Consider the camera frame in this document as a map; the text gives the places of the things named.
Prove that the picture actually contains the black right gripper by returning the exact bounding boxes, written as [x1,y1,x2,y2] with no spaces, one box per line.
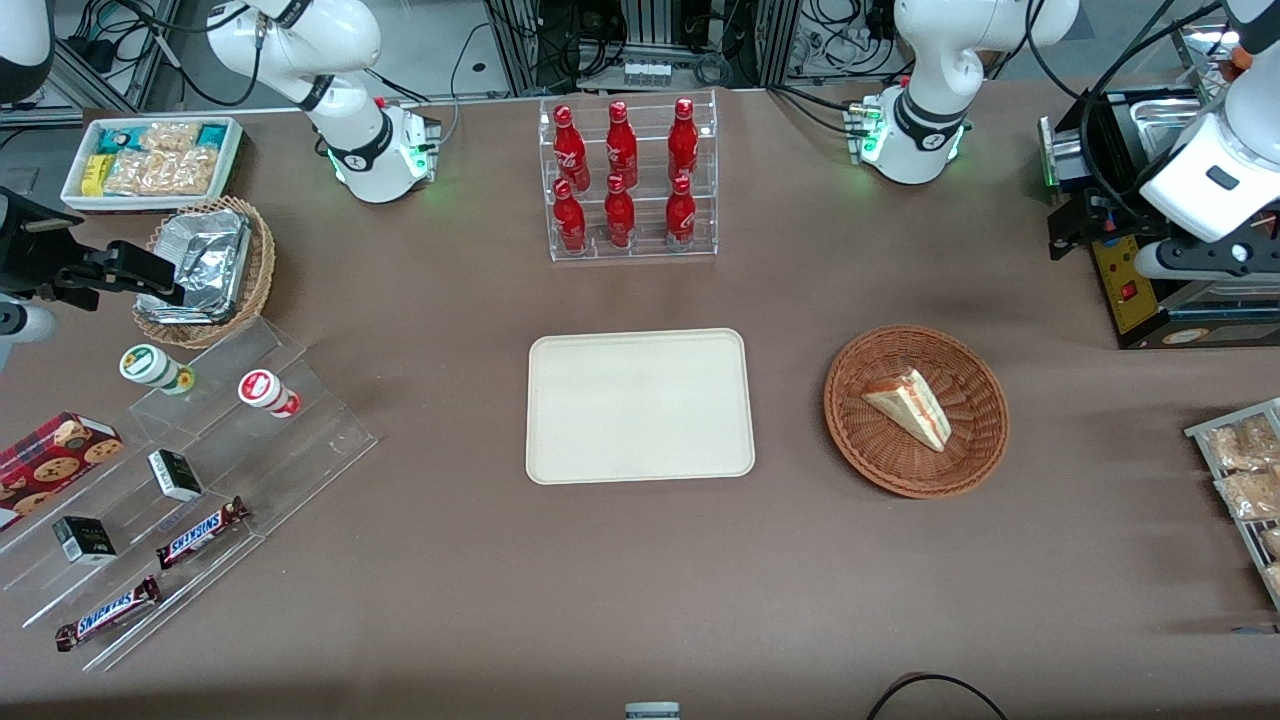
[0,190,187,311]

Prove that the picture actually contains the triangular sandwich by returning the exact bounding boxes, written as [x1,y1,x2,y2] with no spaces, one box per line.
[862,368,951,453]

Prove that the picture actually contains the light wicker basket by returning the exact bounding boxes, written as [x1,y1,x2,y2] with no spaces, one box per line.
[132,196,277,350]

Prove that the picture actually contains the brown wicker basket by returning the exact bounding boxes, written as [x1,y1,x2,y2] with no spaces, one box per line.
[824,324,1011,499]

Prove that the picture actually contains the cream plastic tray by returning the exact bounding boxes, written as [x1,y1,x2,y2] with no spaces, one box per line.
[526,328,757,486]

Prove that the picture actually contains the black food warmer display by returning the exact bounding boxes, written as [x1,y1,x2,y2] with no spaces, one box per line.
[1038,25,1280,351]

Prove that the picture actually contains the white plastic snack bin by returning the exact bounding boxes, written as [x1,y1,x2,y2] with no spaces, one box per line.
[60,116,245,213]

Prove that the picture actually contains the green lid yogurt cup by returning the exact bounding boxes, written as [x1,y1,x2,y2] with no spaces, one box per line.
[119,343,197,396]

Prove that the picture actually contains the aluminium foil container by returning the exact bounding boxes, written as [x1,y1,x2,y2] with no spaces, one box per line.
[137,210,252,323]

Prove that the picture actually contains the stainless steel pan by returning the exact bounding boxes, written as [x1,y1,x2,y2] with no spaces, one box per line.
[1105,92,1201,169]

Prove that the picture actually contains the red lid yogurt cup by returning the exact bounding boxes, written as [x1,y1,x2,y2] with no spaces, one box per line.
[237,369,302,419]

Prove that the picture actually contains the red cookie box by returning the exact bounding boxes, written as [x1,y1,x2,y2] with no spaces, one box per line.
[0,411,125,531]

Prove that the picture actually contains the small black carton box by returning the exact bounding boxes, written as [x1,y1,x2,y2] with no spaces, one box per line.
[147,448,205,503]
[52,515,118,566]

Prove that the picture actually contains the clear acrylic stepped shelf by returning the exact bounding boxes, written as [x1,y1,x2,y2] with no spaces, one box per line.
[0,316,379,673]

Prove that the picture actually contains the Snickers chocolate bar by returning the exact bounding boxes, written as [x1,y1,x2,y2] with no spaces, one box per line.
[155,496,251,571]
[55,575,162,653]

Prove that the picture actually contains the red cola bottle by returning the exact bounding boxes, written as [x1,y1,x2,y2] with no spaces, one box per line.
[605,100,639,189]
[665,175,698,244]
[552,104,591,193]
[604,174,637,249]
[668,97,700,184]
[552,179,588,254]

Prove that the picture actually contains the clear acrylic bottle rack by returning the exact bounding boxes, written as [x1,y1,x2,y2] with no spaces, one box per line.
[538,90,719,263]

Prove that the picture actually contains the grey wire rack tray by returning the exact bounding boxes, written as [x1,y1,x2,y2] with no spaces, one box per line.
[1185,398,1280,611]

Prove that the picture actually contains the aluminium frame rack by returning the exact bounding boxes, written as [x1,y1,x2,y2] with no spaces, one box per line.
[485,0,801,96]

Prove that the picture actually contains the black cable loop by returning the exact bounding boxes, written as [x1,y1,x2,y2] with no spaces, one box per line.
[865,672,1009,720]

